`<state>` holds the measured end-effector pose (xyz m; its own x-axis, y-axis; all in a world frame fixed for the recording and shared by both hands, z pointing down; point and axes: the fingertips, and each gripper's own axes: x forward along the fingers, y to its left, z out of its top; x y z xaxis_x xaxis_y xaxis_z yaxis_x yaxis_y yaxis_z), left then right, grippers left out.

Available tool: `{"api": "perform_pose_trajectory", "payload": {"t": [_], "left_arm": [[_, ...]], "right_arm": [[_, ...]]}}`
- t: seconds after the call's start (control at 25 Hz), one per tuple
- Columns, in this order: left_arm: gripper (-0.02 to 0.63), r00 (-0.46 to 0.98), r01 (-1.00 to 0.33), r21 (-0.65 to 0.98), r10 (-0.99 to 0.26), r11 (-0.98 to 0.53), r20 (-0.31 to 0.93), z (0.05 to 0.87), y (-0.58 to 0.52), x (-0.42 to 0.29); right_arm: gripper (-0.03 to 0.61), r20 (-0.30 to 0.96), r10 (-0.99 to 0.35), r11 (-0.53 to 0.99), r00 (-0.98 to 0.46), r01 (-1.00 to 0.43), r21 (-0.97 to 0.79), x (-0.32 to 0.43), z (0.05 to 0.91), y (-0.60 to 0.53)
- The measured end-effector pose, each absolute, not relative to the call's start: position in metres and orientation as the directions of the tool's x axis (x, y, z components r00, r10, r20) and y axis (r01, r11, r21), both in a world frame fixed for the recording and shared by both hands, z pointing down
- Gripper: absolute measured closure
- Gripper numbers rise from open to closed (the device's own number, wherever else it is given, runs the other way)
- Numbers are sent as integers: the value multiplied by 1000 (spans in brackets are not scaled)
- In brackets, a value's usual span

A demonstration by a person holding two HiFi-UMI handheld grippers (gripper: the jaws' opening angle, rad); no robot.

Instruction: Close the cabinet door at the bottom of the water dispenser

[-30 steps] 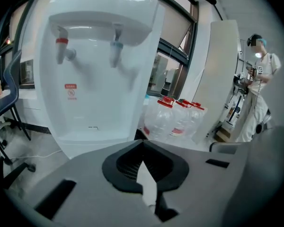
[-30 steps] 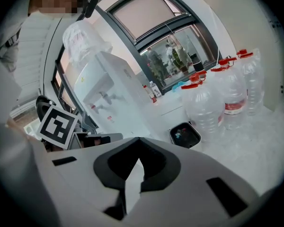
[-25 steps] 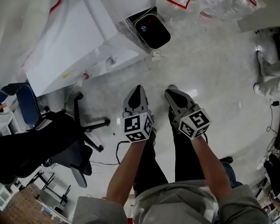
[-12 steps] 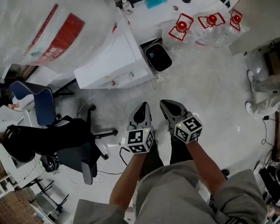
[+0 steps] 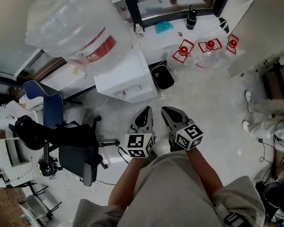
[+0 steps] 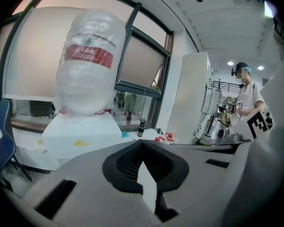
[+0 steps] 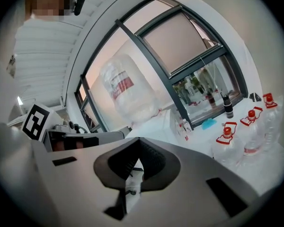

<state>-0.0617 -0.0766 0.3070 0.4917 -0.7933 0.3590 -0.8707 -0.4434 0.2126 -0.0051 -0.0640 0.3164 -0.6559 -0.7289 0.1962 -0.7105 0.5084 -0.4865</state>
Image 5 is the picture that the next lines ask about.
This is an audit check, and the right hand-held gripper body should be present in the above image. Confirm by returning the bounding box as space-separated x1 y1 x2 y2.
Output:
169 119 204 151

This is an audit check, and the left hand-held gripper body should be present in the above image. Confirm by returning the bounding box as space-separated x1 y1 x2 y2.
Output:
124 126 156 158

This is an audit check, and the white water dispenser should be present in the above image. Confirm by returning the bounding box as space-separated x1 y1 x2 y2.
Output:
94 47 158 104

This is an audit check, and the person's right forearm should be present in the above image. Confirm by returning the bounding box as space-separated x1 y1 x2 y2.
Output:
186 148 224 198

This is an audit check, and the person's left forearm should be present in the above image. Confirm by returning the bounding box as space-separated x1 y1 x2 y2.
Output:
108 157 145 210

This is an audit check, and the grey drawer cabinet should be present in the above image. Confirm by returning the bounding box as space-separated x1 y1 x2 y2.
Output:
227 0 284 78

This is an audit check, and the large clear water jug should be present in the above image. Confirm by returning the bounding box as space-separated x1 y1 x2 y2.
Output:
25 0 133 77

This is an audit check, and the person's grey shirt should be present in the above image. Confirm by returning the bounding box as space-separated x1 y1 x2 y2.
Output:
72 150 266 227

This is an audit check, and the black office chair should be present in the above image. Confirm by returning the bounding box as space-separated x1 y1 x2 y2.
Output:
9 114 120 187

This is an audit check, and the black jacket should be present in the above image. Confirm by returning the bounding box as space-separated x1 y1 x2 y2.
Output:
37 123 99 152

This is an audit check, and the blue chair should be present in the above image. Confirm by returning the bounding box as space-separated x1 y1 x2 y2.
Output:
22 80 82 130

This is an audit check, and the black and green helmet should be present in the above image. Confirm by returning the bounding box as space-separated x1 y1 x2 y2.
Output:
37 157 59 177

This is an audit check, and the small white bottle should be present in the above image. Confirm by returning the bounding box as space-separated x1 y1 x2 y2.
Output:
134 23 145 39

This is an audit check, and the teal cloth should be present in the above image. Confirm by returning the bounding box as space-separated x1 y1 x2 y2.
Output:
155 21 173 35

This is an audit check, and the black thermos bottle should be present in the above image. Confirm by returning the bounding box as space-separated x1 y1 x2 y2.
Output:
186 5 199 30

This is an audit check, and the grey chair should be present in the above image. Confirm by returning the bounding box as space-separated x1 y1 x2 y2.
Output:
26 185 62 223

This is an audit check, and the black framed glass window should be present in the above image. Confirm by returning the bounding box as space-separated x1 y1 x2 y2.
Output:
119 0 235 29

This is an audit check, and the white desk with drawers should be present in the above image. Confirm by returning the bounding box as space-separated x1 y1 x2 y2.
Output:
0 137 37 191

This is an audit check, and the black cable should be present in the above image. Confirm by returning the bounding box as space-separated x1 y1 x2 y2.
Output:
117 147 133 165

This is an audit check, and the white power cord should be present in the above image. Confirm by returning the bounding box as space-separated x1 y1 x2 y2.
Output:
82 96 111 124

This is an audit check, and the clear bottle with red handle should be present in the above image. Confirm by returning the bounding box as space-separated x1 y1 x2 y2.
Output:
167 39 197 68
194 38 224 72
223 34 246 66

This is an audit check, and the black strap buckle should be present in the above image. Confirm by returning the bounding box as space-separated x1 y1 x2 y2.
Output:
223 211 249 227

